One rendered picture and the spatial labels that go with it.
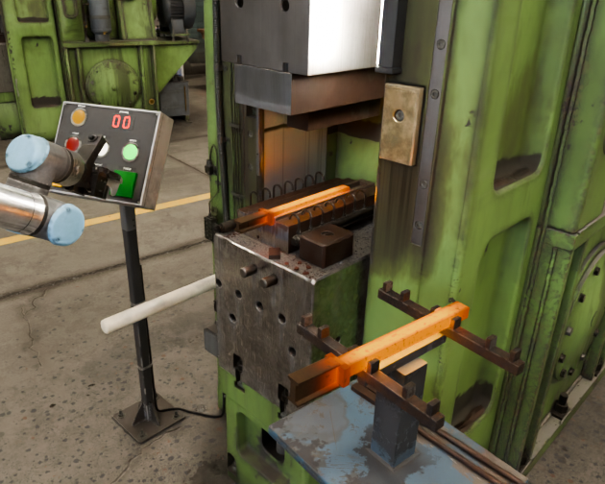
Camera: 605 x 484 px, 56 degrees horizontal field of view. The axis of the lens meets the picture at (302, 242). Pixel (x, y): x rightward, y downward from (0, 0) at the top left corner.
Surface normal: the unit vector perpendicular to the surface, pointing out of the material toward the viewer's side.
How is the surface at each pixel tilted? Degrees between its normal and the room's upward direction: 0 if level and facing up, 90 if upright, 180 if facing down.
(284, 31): 90
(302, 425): 0
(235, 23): 90
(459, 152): 90
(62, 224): 92
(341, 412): 0
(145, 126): 60
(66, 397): 0
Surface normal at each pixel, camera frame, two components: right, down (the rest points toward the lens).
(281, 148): 0.72, 0.31
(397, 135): -0.69, 0.29
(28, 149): -0.24, -0.20
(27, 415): 0.03, -0.91
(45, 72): 0.53, 0.37
